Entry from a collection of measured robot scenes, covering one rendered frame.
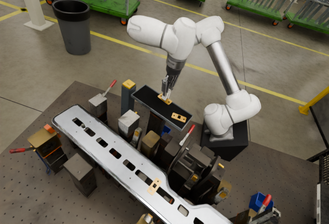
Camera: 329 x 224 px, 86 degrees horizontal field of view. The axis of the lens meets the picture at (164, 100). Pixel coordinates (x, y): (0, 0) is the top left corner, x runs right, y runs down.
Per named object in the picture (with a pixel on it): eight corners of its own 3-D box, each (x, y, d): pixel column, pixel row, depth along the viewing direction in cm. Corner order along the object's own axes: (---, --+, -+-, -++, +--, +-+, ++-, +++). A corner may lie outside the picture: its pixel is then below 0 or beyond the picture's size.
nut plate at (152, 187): (156, 177, 93) (156, 176, 92) (162, 181, 92) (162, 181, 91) (146, 190, 87) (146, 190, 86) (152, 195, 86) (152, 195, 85)
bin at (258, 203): (247, 207, 121) (255, 204, 114) (251, 194, 127) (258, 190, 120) (263, 218, 118) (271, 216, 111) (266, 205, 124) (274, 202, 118)
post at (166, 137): (150, 165, 126) (160, 137, 97) (154, 160, 130) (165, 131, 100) (155, 169, 125) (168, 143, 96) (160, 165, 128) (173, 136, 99)
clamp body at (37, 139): (42, 170, 111) (19, 142, 85) (62, 154, 120) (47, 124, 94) (51, 179, 109) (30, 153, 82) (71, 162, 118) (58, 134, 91)
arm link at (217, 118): (207, 123, 146) (197, 105, 135) (228, 115, 141) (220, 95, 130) (212, 138, 133) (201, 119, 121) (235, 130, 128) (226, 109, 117)
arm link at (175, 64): (163, 52, 78) (161, 63, 82) (179, 63, 75) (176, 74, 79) (176, 46, 84) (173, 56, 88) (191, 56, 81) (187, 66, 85)
